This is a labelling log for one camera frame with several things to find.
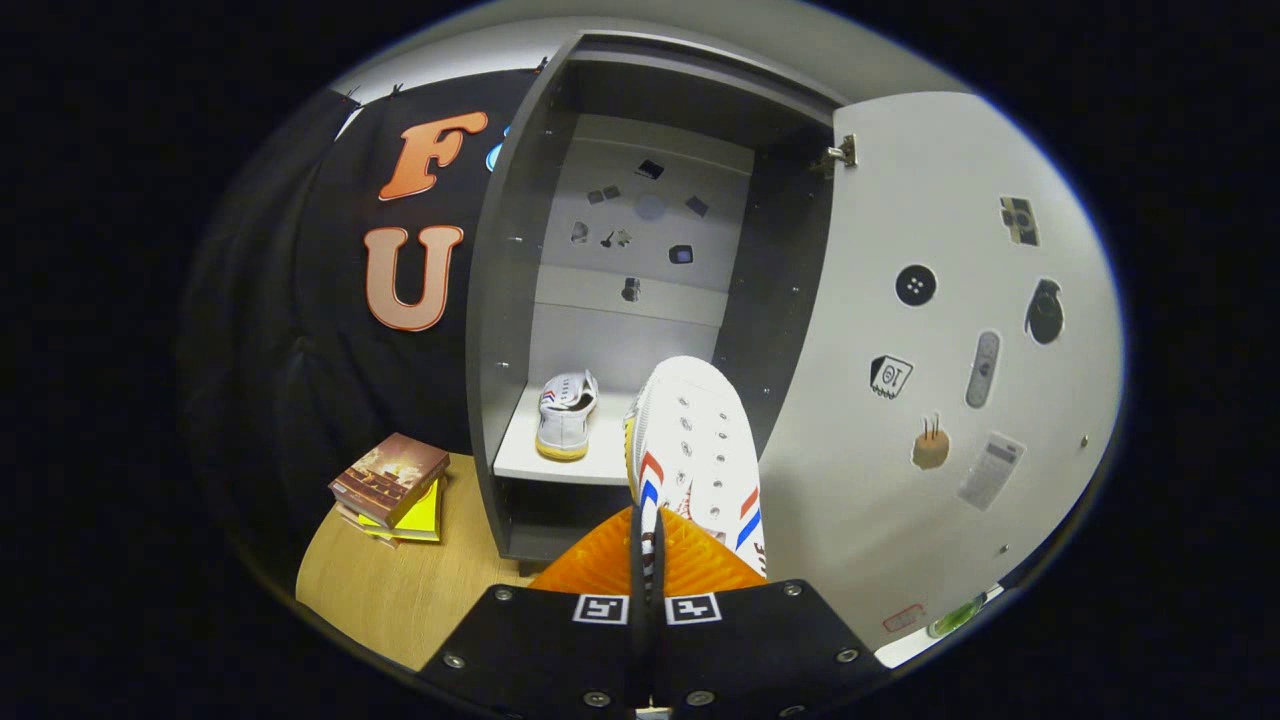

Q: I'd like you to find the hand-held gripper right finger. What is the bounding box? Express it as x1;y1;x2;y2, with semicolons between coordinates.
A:
655;505;891;720

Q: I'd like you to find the small green object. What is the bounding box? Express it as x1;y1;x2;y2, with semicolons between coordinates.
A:
925;595;986;639

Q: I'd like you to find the grey shoe cabinet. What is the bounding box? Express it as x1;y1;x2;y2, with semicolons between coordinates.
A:
465;30;859;563

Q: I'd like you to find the brown cover book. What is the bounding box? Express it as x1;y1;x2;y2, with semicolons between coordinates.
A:
328;432;451;529

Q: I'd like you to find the white shoe cabinet door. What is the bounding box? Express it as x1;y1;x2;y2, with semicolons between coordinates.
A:
757;92;1123;651

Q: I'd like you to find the black backdrop cloth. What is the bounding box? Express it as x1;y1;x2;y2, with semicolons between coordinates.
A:
180;68;546;601

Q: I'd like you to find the row of black cloth clips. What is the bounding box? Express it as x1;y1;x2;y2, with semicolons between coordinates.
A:
343;57;549;103

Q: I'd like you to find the white striped shoe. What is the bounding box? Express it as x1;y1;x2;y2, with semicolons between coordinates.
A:
535;369;600;462
624;356;768;601

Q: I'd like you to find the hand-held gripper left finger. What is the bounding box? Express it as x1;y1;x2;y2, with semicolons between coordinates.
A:
415;505;646;720

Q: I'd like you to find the yellow book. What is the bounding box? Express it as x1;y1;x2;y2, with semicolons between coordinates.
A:
355;478;444;543

